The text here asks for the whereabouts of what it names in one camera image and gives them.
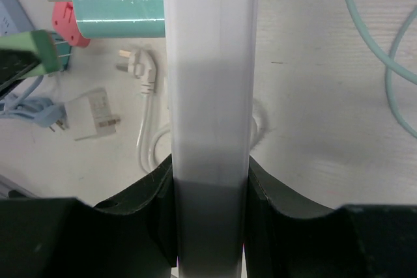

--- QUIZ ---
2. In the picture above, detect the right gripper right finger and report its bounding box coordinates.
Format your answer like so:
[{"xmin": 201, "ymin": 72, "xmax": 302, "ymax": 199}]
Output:
[{"xmin": 244, "ymin": 160, "xmax": 416, "ymax": 277}]

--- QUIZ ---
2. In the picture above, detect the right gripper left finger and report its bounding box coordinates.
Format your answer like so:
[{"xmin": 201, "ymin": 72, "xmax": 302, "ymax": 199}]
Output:
[{"xmin": 1, "ymin": 158, "xmax": 178, "ymax": 277}]

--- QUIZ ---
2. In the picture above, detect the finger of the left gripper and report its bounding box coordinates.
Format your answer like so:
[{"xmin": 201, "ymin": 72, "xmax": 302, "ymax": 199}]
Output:
[{"xmin": 1, "ymin": 49, "xmax": 41, "ymax": 98}]

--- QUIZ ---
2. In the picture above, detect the green plug adapter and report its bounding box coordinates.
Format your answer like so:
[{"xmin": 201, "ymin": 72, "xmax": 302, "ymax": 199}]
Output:
[{"xmin": 1, "ymin": 30, "xmax": 64, "ymax": 78}]

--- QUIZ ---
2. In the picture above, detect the teal plug adapter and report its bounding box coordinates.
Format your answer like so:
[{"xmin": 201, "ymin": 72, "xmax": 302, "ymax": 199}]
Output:
[{"xmin": 51, "ymin": 32, "xmax": 72, "ymax": 70}]

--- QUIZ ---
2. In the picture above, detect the pink plug adapter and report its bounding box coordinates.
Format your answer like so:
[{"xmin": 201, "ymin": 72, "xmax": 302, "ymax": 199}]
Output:
[{"xmin": 51, "ymin": 1, "xmax": 91, "ymax": 48}]

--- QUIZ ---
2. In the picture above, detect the white usb charger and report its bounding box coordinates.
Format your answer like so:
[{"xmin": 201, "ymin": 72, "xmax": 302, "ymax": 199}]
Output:
[{"xmin": 65, "ymin": 88, "xmax": 121, "ymax": 141}]

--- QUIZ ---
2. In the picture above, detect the light teal usb charger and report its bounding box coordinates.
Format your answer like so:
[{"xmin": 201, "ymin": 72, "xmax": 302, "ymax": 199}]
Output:
[{"xmin": 72, "ymin": 0, "xmax": 165, "ymax": 39}]

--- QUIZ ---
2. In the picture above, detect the white power strip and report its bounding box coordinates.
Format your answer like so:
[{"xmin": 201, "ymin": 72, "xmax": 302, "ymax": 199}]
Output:
[{"xmin": 163, "ymin": 0, "xmax": 258, "ymax": 277}]

